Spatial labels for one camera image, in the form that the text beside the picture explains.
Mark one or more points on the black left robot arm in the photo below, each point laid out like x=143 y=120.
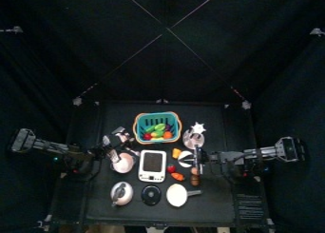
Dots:
x=50 y=146

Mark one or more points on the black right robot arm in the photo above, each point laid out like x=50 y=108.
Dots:
x=262 y=152

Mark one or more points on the red toy strawberry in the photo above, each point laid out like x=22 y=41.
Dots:
x=171 y=168

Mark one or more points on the white and black round toy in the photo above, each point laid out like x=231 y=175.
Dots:
x=184 y=159

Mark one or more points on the beige toy egg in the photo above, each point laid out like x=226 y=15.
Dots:
x=194 y=170

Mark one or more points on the yellow toy pepper piece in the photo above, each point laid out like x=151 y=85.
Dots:
x=176 y=153

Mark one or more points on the red toy apple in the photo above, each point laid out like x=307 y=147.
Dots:
x=147 y=136

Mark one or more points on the orange toy carrot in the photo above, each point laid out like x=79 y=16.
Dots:
x=178 y=176

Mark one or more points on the brown toy egg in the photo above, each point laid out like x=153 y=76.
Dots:
x=194 y=180

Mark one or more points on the green toy cucumber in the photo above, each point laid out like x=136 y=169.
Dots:
x=149 y=129

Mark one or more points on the teal basket with orange rim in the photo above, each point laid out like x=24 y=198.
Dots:
x=141 y=119

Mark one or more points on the yellow toy corn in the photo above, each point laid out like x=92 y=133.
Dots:
x=156 y=138

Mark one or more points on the orange toy fruit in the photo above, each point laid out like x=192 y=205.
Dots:
x=167 y=135

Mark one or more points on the white star-shaped toy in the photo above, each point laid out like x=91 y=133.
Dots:
x=198 y=128

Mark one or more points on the green toy pepper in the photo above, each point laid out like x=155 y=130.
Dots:
x=160 y=126

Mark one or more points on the white kitchen scale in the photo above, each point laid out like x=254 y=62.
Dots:
x=152 y=165

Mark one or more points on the purple toy eggplant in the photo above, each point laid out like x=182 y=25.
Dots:
x=168 y=127

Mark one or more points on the white toy frying pan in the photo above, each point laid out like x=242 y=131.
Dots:
x=176 y=195

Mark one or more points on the black round disc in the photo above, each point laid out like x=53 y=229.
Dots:
x=151 y=195

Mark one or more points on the silver toy kettle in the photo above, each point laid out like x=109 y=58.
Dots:
x=121 y=193

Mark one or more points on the white printed label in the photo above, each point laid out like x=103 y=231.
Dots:
x=248 y=205

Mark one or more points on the silver frame bracket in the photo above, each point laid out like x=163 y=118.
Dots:
x=246 y=104
x=16 y=29
x=315 y=31
x=161 y=101
x=76 y=101

